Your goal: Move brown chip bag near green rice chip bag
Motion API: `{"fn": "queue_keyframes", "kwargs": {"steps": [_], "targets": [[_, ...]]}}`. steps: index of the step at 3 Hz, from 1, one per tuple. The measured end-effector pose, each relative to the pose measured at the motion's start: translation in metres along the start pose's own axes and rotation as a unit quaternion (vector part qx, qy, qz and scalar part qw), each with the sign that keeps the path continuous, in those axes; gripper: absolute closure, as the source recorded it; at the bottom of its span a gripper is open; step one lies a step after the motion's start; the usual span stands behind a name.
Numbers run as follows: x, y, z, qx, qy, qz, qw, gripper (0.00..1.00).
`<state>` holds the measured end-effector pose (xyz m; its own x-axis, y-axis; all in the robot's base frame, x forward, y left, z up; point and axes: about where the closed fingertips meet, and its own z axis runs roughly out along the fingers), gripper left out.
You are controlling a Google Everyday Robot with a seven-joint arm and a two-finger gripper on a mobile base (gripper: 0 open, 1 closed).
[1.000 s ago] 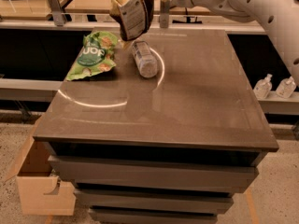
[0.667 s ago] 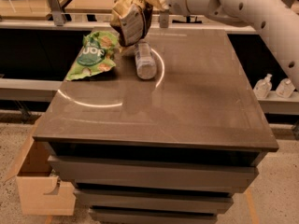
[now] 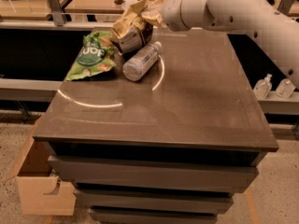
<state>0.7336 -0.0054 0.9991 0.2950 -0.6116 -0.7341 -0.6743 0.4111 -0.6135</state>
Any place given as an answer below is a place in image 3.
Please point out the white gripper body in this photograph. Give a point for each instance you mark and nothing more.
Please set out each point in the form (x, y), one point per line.
(173, 13)

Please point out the sanitizer bottle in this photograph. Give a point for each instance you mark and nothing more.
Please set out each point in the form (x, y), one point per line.
(263, 87)
(285, 88)

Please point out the grey drawer cabinet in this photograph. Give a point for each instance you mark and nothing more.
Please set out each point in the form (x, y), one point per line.
(171, 148)

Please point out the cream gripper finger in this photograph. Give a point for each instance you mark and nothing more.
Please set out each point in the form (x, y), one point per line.
(153, 16)

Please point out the brown chip bag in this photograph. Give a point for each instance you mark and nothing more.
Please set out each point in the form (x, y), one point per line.
(131, 32)

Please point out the left metal rail bracket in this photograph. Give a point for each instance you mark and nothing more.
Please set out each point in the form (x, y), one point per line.
(57, 12)

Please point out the metal rail bracket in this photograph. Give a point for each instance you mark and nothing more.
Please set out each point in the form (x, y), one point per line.
(57, 12)
(285, 6)

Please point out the left sanitizer bottle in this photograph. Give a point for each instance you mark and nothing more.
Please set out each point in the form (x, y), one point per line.
(263, 87)

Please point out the green rice chip bag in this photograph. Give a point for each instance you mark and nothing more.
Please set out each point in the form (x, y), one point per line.
(96, 56)

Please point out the cardboard box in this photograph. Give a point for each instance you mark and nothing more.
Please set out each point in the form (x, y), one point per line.
(41, 193)

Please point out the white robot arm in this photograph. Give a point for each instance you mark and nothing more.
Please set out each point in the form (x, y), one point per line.
(276, 34)

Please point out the right metal rail bracket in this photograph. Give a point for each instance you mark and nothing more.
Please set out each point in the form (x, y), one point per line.
(285, 6)

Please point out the right sanitizer bottle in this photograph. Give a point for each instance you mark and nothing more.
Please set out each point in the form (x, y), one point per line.
(285, 88)

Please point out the clear plastic water bottle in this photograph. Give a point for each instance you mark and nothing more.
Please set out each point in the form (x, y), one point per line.
(140, 63)

